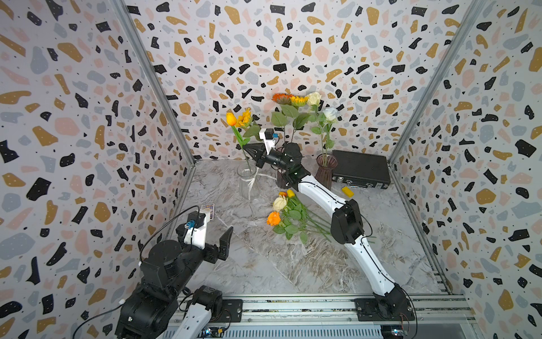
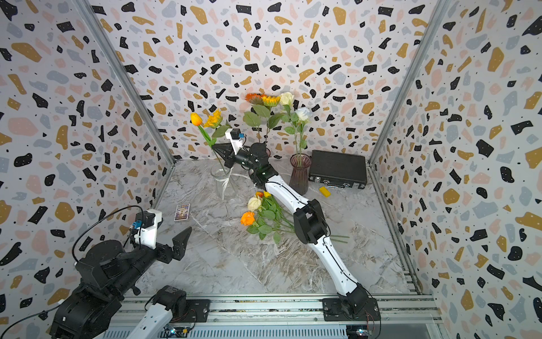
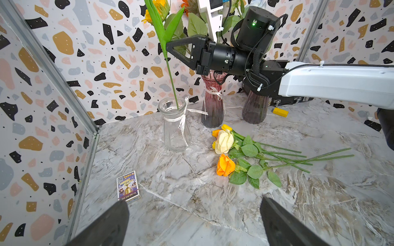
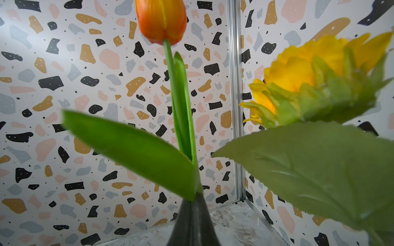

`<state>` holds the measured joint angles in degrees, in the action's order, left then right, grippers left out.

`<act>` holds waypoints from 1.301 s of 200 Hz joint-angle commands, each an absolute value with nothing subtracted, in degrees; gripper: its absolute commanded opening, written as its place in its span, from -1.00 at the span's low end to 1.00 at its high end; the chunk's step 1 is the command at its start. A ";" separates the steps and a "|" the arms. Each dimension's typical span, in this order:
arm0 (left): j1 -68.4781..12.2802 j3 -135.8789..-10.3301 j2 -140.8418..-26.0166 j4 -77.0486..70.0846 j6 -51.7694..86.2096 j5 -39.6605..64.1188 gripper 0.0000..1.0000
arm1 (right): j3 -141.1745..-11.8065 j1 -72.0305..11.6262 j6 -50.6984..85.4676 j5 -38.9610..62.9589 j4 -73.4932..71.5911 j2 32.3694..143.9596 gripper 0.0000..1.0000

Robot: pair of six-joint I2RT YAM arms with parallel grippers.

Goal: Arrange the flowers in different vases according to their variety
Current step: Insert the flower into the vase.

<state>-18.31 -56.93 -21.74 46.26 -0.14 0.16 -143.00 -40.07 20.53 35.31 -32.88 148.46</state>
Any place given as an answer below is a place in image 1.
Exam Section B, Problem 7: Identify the yellow sunflower small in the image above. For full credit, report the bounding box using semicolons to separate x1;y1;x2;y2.
232;108;266;148

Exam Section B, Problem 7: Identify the white rose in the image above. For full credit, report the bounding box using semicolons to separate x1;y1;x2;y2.
311;105;339;167

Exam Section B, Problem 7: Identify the purple ribbed glass vase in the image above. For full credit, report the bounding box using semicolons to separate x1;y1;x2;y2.
315;154;338;189

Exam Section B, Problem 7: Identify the black case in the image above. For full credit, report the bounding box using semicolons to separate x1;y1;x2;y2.
332;150;391;189

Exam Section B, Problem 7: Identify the orange rose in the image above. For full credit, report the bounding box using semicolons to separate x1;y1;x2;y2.
267;210;332;244

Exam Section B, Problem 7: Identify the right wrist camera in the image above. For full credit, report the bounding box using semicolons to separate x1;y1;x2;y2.
259;128;279;154

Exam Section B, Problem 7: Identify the clear glass vase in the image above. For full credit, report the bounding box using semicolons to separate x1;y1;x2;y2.
237;163;258;201

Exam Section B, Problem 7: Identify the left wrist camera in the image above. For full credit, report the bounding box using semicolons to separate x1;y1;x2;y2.
182;210;211;249

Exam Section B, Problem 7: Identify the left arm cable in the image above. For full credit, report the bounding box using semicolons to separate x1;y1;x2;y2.
71;205;200;339

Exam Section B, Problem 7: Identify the yellow sunflower large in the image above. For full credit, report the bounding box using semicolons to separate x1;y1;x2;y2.
291;96;312;141

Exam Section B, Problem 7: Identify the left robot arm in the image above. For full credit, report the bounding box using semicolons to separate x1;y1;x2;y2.
115;220;234;338

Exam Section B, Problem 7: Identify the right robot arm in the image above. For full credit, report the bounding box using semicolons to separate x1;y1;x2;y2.
242;143;416;320

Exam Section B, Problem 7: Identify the cream rose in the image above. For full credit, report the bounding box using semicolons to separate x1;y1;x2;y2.
271;192;330;226
307;92;327;127

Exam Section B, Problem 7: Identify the pink glass vase with ribbon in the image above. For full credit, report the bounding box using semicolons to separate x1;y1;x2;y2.
275;143;299;189

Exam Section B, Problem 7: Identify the small picture card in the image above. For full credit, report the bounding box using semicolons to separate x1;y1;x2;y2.
200;203;215;220

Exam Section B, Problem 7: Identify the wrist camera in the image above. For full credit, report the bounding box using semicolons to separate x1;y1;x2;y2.
259;128;279;154
182;210;211;249

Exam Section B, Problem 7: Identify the yellow block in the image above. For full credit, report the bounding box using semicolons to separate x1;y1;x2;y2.
342;186;354;198

